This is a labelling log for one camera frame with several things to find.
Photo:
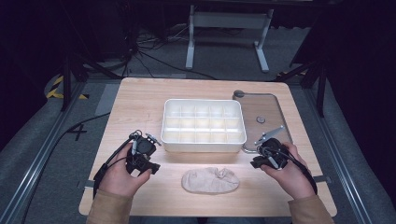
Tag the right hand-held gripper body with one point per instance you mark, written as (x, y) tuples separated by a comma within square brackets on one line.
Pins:
[(272, 151)]

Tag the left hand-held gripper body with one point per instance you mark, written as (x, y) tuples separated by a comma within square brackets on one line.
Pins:
[(144, 148)]

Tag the beige sock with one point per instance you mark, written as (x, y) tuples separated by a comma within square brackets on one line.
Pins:
[(210, 182)]

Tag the white divided organizer box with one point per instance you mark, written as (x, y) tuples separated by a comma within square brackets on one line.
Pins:
[(202, 124)]

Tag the person's right hand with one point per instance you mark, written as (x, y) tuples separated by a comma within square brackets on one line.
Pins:
[(292, 180)]

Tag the person's left hand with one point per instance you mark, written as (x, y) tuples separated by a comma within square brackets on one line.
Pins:
[(118, 177)]

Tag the grey tape strip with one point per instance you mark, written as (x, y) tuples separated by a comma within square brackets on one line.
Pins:
[(88, 183), (323, 179)]

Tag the grey floor plate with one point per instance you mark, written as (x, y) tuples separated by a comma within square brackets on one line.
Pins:
[(107, 99)]

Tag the black tripod stand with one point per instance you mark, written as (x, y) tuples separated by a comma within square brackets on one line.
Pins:
[(320, 90), (66, 87)]

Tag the yellow and black floor tape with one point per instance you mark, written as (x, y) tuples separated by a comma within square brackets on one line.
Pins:
[(53, 92)]

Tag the aluminium floor rail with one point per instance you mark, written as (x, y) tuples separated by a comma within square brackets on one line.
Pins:
[(337, 155), (34, 165)]

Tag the white metal stand frame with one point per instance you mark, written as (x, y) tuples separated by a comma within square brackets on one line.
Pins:
[(230, 20)]

